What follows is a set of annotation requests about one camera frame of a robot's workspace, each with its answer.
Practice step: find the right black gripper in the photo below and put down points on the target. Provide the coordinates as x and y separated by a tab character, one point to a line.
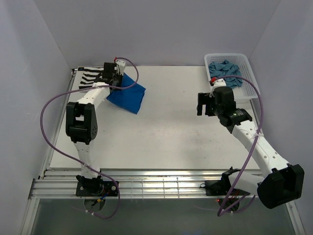
204	99

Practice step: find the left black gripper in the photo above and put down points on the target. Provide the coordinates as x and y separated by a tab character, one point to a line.
121	77

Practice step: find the blue tank top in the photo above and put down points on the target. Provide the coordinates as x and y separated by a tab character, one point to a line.
128	99

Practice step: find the black white striped tank top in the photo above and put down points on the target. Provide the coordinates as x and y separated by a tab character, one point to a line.
88	76

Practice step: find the light teal tank top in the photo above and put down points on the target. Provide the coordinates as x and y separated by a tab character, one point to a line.
226	68

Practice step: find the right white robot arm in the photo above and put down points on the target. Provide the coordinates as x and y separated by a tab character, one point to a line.
265	173

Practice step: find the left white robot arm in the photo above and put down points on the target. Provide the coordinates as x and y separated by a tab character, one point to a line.
81	121

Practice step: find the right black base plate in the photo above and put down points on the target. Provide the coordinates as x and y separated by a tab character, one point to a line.
219	188

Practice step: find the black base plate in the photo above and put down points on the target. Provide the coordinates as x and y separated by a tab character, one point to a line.
219	188
96	190

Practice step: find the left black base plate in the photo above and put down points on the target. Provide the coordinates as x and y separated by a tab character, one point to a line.
96	190

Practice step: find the aluminium frame rails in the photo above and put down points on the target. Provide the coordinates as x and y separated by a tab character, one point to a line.
160	157

